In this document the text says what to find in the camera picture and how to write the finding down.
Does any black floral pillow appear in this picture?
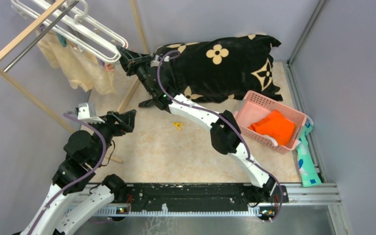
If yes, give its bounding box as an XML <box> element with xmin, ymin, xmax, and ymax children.
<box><xmin>153</xmin><ymin>34</ymin><xmax>283</xmax><ymax>103</ymax></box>

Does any cream boxer underwear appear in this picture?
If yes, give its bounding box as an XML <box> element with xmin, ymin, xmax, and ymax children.
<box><xmin>37</xmin><ymin>31</ymin><xmax>116</xmax><ymax>95</ymax></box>

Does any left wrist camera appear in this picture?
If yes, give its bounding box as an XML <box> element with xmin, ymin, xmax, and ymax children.
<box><xmin>77</xmin><ymin>102</ymin><xmax>105</xmax><ymax>124</ymax></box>

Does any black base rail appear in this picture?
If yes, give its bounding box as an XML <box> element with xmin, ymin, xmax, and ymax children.
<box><xmin>50</xmin><ymin>182</ymin><xmax>341</xmax><ymax>218</ymax></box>

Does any teal clothespin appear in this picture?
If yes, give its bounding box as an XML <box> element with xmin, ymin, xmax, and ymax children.
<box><xmin>55</xmin><ymin>32</ymin><xmax>68</xmax><ymax>47</ymax></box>

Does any wooden drying rack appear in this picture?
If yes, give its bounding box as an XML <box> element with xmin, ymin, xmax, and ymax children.
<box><xmin>0</xmin><ymin>0</ymin><xmax>150</xmax><ymax>165</ymax></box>

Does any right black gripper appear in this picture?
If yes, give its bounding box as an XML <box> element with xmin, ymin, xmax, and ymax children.
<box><xmin>114</xmin><ymin>47</ymin><xmax>154</xmax><ymax>97</ymax></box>

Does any pink plastic basket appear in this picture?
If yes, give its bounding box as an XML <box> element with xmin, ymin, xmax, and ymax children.
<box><xmin>234</xmin><ymin>91</ymin><xmax>307</xmax><ymax>154</ymax></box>

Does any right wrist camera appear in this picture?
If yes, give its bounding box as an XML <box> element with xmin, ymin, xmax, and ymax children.
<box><xmin>150</xmin><ymin>55</ymin><xmax>167</xmax><ymax>68</ymax></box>

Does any orange underwear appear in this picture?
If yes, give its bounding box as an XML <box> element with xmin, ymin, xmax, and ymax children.
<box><xmin>248</xmin><ymin>110</ymin><xmax>296</xmax><ymax>145</ymax></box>

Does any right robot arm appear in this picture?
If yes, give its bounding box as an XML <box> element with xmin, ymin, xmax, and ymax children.
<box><xmin>117</xmin><ymin>46</ymin><xmax>279</xmax><ymax>202</ymax></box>

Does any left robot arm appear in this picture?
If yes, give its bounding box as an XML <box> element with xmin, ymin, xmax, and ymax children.
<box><xmin>19</xmin><ymin>108</ymin><xmax>137</xmax><ymax>235</ymax></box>

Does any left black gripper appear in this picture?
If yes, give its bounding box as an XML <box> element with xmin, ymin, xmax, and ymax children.
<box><xmin>89</xmin><ymin>109</ymin><xmax>137</xmax><ymax>165</ymax></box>

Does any white clip hanger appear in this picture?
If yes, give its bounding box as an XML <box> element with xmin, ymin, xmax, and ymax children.
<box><xmin>10</xmin><ymin>0</ymin><xmax>129</xmax><ymax>64</ymax></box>

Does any yellow clothespin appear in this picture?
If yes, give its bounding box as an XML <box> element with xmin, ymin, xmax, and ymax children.
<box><xmin>172</xmin><ymin>122</ymin><xmax>184</xmax><ymax>131</ymax></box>

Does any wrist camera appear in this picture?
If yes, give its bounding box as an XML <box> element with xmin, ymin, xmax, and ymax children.
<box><xmin>150</xmin><ymin>55</ymin><xmax>167</xmax><ymax>68</ymax></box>
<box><xmin>77</xmin><ymin>102</ymin><xmax>105</xmax><ymax>124</ymax></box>

